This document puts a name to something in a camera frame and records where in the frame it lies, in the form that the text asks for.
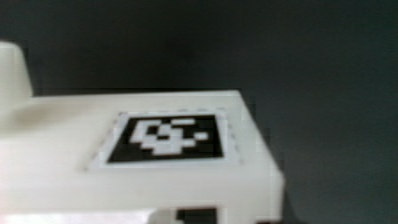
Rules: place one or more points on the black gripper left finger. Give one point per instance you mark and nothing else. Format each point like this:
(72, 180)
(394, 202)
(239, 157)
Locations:
(198, 216)

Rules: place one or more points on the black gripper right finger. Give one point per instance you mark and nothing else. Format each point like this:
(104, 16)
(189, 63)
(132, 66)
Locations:
(269, 222)

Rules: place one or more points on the white drawer tray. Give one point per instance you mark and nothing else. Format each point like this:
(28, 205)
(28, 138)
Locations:
(115, 158)

